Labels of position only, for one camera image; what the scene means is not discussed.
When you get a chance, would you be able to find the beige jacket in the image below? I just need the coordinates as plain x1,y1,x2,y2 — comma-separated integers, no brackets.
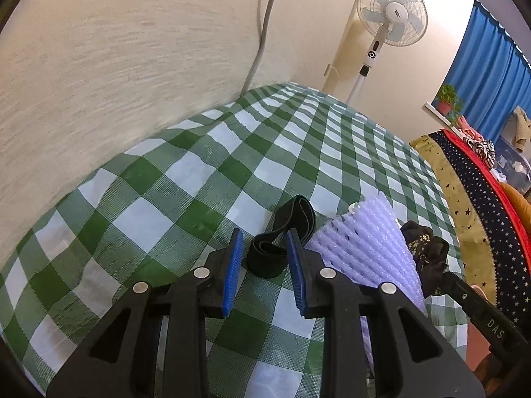
512,105,531,149

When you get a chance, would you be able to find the zebra striped cloth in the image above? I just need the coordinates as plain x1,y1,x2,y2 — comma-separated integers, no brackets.
462,135,497,169

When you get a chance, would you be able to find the pink cloth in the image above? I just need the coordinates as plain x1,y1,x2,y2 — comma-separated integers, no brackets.
456,115,484,140

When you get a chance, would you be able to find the black elastic band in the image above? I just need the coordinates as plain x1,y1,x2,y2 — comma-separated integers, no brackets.
246,194,315,280

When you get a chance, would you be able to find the grey wall cable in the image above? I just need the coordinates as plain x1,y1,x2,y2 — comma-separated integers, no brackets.
240,0,288,93

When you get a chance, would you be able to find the star patterned blanket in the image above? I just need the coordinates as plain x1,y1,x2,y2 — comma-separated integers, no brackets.
409,130,531,333

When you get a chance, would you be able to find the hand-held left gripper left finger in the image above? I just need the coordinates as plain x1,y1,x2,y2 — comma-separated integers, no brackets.
45,228,245,398

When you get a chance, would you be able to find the orange pillow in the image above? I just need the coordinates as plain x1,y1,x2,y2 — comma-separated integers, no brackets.
497,181,531,217

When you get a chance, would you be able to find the potted green plant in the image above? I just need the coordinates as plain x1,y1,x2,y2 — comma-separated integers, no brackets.
433,84,466,126

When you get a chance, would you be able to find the white standing fan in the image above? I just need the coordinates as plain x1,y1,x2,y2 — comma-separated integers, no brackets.
345,0,429,107

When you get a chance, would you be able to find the blue curtain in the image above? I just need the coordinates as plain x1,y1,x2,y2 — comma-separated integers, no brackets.
447,2,531,142

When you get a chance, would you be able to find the clear plastic storage box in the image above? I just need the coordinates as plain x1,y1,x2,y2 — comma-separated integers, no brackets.
493,138,531,196

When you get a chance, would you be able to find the green checked bed sheet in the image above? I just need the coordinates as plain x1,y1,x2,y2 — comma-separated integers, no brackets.
0,82,470,398

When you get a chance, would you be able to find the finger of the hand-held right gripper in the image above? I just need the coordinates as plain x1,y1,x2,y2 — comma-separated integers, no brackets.
441,271,531,362

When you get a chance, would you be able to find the purple foam net sheet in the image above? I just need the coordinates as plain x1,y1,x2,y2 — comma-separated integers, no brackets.
309,190,429,383

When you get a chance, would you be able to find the dark camouflage cloth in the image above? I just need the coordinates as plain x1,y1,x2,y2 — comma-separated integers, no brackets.
399,220,451,300

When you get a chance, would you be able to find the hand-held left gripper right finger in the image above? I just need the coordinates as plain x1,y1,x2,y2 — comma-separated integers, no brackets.
285,228,486,398

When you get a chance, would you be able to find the pink plastic basin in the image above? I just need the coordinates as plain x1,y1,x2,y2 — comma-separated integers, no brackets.
464,322,497,379

